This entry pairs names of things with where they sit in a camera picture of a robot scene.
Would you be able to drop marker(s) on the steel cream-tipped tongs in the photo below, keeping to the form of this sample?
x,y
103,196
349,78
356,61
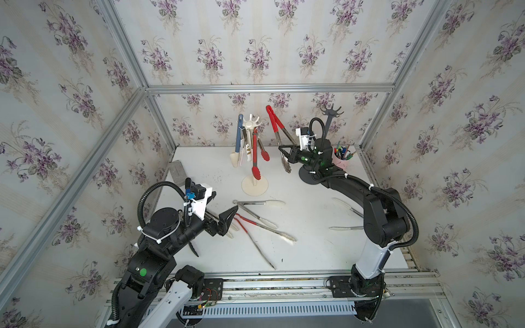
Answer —
x,y
231,229
259,209

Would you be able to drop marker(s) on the blue handled cream tongs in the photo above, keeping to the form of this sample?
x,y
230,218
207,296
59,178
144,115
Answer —
x,y
236,154

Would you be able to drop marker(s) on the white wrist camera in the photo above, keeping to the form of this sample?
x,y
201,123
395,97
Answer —
x,y
196,202
306,138

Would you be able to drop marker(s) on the black steel tongs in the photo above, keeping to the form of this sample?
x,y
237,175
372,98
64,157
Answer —
x,y
193,249

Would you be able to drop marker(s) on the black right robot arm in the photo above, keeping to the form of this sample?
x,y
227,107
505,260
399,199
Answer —
x,y
388,223

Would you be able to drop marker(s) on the red handled tongs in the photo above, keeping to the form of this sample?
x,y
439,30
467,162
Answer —
x,y
265,239
278,126

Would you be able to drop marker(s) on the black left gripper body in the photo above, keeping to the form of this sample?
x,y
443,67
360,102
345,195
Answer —
x,y
210,227

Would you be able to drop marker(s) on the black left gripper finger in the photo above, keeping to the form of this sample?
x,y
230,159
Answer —
x,y
225,226
227,216

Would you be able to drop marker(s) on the red steel tongs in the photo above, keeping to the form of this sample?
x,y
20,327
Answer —
x,y
258,149

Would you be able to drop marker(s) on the white utensil rack stand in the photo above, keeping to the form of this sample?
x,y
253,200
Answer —
x,y
254,184

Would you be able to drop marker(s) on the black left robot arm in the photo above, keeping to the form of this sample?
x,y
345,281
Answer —
x,y
151,287

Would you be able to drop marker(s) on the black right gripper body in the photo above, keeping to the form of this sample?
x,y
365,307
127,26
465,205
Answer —
x,y
307,158

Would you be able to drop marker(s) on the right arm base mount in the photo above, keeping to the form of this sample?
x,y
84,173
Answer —
x,y
356,286

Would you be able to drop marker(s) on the pink pen cup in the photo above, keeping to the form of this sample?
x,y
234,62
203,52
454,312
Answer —
x,y
342,156

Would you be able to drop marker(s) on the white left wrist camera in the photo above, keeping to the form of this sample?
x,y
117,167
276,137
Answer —
x,y
196,202

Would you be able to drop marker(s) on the dark grey utensil rack stand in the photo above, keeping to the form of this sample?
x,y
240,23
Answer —
x,y
324,169

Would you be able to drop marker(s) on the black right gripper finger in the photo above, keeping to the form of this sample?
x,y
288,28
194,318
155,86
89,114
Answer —
x,y
294,158
289,150

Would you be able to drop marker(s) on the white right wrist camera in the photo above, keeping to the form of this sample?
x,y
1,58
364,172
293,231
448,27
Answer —
x,y
306,138

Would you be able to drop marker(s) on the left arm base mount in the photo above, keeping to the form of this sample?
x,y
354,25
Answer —
x,y
203,298

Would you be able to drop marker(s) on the red handled tongs front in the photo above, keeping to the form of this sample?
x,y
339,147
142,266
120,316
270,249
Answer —
x,y
265,239

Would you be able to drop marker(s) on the grey stone block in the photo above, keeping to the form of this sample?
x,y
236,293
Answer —
x,y
177,172

